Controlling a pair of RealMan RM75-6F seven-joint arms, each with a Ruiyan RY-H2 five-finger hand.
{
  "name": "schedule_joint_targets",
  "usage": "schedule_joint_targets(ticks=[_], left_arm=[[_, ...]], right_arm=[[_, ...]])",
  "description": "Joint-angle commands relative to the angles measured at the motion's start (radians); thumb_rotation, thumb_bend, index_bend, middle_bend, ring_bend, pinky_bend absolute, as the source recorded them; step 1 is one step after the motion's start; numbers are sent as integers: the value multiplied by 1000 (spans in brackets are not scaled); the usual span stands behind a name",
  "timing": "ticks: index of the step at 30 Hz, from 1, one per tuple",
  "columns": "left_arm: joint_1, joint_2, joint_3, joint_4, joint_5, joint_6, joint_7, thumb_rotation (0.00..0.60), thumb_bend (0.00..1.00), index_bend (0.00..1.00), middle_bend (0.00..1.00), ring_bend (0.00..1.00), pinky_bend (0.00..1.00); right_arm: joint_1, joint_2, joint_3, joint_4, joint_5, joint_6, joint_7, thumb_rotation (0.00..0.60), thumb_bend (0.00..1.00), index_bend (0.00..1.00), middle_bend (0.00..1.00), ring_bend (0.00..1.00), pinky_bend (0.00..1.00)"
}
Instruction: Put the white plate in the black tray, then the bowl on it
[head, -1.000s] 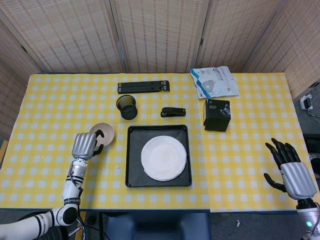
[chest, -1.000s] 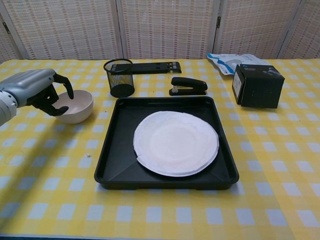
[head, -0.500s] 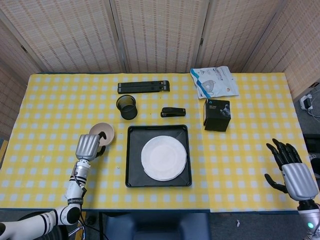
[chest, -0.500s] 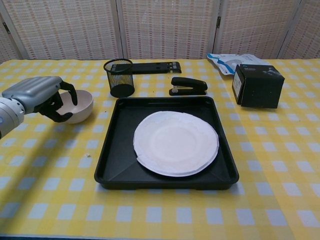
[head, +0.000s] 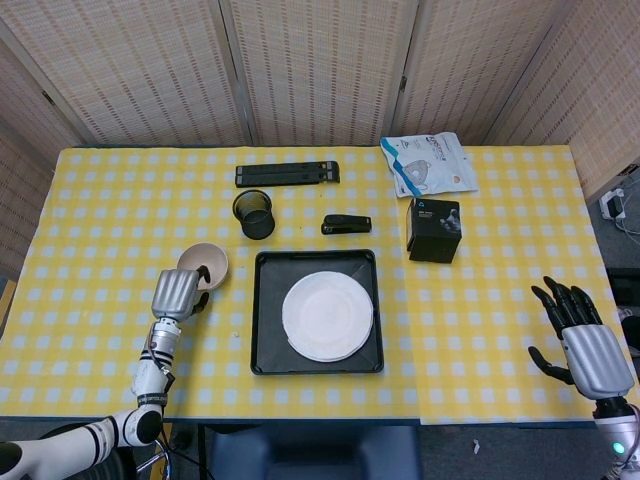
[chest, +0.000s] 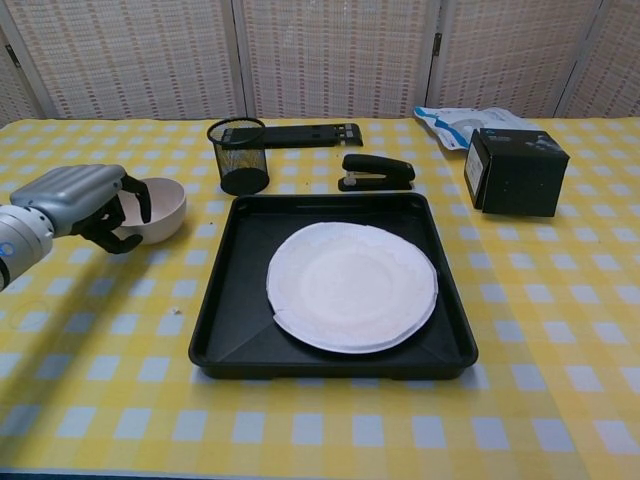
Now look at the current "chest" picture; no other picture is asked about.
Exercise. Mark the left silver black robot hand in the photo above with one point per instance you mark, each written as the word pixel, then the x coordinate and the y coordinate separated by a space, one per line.
pixel 75 192

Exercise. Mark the beige plastic bowl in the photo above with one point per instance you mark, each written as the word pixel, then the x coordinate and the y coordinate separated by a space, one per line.
pixel 167 210

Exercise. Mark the white paper plate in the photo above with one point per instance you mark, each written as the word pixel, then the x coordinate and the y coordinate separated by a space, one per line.
pixel 350 290

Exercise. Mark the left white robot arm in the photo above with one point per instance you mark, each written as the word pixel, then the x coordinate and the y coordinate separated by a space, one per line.
pixel 22 240

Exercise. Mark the black square plastic tray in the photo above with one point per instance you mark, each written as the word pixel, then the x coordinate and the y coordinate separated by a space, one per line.
pixel 240 300

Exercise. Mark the black mesh pen holder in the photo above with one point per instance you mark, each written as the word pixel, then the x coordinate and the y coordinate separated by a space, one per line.
pixel 245 181

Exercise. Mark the black folding laptop stand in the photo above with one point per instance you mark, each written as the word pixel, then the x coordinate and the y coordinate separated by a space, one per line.
pixel 300 135

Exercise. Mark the yellow white checkered tablecloth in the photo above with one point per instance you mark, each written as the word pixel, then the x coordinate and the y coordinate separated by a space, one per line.
pixel 590 300
pixel 125 440

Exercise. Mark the beige woven folding screen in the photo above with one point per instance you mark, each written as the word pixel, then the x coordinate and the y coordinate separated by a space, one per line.
pixel 330 55

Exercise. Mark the black stapler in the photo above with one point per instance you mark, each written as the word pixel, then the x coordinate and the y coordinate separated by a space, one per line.
pixel 380 167

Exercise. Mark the white blue mask package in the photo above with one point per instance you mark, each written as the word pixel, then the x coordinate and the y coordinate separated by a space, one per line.
pixel 450 131

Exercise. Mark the black cardboard box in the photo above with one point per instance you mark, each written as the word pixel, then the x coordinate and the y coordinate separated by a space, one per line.
pixel 520 185

